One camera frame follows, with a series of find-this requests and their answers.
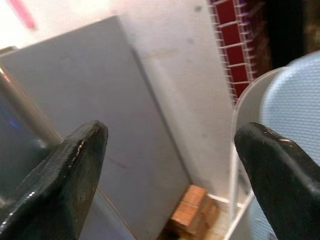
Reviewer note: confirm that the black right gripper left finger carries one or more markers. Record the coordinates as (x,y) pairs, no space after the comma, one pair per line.
(50,195)

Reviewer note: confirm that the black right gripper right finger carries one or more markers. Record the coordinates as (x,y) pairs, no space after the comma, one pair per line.
(282,187)

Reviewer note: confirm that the grey fridge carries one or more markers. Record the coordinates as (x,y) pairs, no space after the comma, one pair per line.
(87,87)

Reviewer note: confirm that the white folding chair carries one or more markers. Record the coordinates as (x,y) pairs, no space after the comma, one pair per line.
(247,100)

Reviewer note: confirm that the wooden block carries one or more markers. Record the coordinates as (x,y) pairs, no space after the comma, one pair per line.
(190,210)

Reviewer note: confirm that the red grid panel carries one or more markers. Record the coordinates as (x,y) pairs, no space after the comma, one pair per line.
(235,55)

